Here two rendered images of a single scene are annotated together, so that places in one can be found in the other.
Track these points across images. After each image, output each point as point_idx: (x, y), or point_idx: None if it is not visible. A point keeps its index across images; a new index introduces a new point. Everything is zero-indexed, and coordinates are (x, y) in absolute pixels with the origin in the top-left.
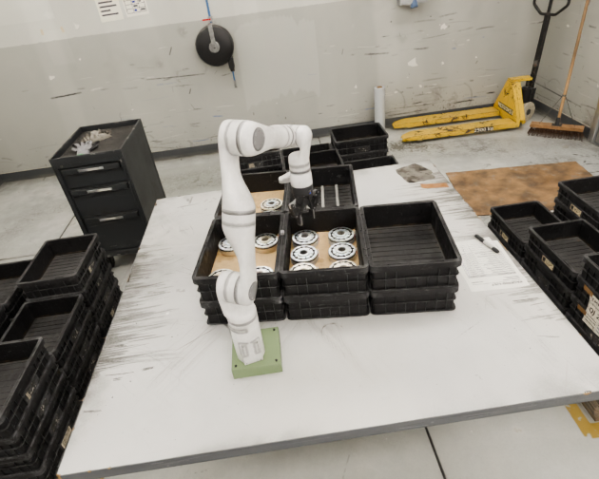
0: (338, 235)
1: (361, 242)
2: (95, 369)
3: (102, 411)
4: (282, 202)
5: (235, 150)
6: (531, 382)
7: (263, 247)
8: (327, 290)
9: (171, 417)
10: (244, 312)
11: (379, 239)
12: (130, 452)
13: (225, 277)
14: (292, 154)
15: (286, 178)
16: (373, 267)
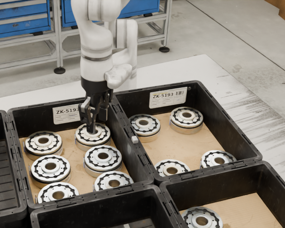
0: (62, 189)
1: (17, 138)
2: (255, 95)
3: (215, 77)
4: (174, 204)
5: None
6: None
7: (165, 159)
8: (59, 129)
9: (160, 81)
10: (116, 54)
11: None
12: (171, 65)
13: (127, 19)
14: (104, 28)
15: (119, 65)
16: (1, 110)
